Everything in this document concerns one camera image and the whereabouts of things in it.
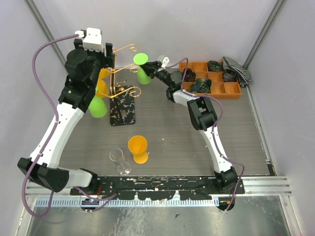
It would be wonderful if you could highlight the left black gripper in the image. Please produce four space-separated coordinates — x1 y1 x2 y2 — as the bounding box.
75 39 115 89

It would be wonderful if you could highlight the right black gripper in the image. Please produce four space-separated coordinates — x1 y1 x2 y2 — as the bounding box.
139 60 172 88

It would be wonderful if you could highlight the green goblet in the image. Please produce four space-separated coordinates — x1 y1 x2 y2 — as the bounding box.
88 96 107 118
133 53 151 85

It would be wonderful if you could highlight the orange goblet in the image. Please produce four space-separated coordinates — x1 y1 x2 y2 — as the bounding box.
127 135 148 164
98 68 110 79
95 79 109 98

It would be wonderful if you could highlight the gold wine glass rack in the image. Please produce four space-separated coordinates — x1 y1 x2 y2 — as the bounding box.
105 43 141 127

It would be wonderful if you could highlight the clear wine glass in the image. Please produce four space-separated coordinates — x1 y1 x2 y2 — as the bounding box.
109 148 131 176

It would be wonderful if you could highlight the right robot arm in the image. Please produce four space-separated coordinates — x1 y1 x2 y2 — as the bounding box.
140 60 239 194

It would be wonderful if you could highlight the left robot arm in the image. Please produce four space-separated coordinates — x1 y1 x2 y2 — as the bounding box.
17 39 115 195

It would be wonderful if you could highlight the dark floral cloth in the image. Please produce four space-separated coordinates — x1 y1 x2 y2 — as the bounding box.
187 78 212 93
207 60 222 72

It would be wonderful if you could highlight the orange compartment tray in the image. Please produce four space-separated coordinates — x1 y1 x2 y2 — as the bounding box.
179 61 242 99

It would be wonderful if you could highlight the dark floral cloth rear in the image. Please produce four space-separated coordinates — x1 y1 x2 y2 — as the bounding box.
207 60 222 72

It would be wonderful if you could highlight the dark patterned cloth right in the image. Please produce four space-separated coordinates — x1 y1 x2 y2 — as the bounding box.
222 71 237 83

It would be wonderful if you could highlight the striped cloth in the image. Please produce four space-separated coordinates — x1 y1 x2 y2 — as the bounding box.
222 57 252 87

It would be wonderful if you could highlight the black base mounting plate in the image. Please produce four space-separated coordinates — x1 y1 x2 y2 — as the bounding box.
81 176 235 201

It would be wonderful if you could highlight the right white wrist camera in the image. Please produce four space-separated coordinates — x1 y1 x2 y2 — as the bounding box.
157 55 170 69

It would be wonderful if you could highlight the grey cable duct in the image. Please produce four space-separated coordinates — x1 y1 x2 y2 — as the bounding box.
35 198 220 207

